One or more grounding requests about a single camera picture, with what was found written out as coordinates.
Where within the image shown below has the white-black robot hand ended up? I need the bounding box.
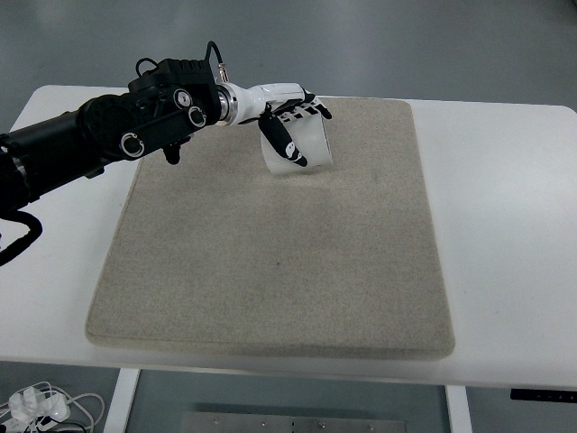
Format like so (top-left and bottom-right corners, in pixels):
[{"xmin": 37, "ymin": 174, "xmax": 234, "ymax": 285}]
[{"xmin": 232, "ymin": 82, "xmax": 334, "ymax": 168}]

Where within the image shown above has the white cylindrical cup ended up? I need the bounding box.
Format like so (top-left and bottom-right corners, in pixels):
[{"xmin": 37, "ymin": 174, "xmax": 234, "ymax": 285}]
[{"xmin": 260, "ymin": 107, "xmax": 334, "ymax": 175}]

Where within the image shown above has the grey-beige square mat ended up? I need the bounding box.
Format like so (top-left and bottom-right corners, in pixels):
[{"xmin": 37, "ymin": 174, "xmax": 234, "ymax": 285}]
[{"xmin": 84, "ymin": 94, "xmax": 456, "ymax": 362}]

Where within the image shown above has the white table leg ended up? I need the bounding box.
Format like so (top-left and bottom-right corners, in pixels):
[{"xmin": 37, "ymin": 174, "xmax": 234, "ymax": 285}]
[
  {"xmin": 104, "ymin": 367, "xmax": 141, "ymax": 433},
  {"xmin": 444, "ymin": 383, "xmax": 473, "ymax": 433}
]

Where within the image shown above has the white power strip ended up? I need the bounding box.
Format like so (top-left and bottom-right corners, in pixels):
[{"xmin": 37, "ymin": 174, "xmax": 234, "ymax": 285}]
[{"xmin": 7, "ymin": 386, "xmax": 71, "ymax": 423}]

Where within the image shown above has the black table control panel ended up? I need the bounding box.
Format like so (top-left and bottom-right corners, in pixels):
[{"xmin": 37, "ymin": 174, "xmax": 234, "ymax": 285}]
[{"xmin": 510, "ymin": 388, "xmax": 577, "ymax": 401}]

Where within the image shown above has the white cable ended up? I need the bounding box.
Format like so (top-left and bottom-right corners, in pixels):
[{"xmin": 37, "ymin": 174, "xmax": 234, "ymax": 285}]
[{"xmin": 0, "ymin": 381, "xmax": 107, "ymax": 433}]

